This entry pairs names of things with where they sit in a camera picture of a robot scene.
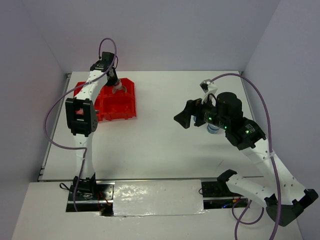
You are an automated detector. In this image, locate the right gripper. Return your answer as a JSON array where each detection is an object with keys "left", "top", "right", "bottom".
[{"left": 173, "top": 93, "right": 229, "bottom": 129}]

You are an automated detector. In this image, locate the large clear tape roll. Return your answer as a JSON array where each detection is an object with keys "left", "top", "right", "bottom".
[{"left": 112, "top": 79, "right": 127, "bottom": 94}]

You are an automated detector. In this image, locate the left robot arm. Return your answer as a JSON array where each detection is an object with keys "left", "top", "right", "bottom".
[{"left": 65, "top": 52, "right": 119, "bottom": 200}]

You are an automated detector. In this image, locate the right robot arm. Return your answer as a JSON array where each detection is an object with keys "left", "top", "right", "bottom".
[{"left": 173, "top": 92, "right": 319, "bottom": 227}]

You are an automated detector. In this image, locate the red compartment bin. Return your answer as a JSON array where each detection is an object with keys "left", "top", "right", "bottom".
[{"left": 65, "top": 76, "right": 137, "bottom": 128}]

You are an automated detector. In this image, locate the silver foil sheet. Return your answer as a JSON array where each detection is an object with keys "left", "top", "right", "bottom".
[{"left": 113, "top": 179, "right": 205, "bottom": 217}]

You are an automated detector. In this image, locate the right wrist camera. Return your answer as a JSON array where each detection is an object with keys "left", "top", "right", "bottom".
[{"left": 199, "top": 79, "right": 218, "bottom": 97}]

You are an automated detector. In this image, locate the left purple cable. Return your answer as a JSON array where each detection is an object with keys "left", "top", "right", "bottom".
[{"left": 43, "top": 37, "right": 119, "bottom": 212}]

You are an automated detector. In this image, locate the purple cable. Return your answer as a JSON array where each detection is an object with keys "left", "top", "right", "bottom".
[
  {"left": 43, "top": 37, "right": 119, "bottom": 212},
  {"left": 210, "top": 72, "right": 282, "bottom": 240}
]

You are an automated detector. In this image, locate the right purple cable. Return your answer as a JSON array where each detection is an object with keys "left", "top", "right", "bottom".
[{"left": 210, "top": 72, "right": 282, "bottom": 240}]

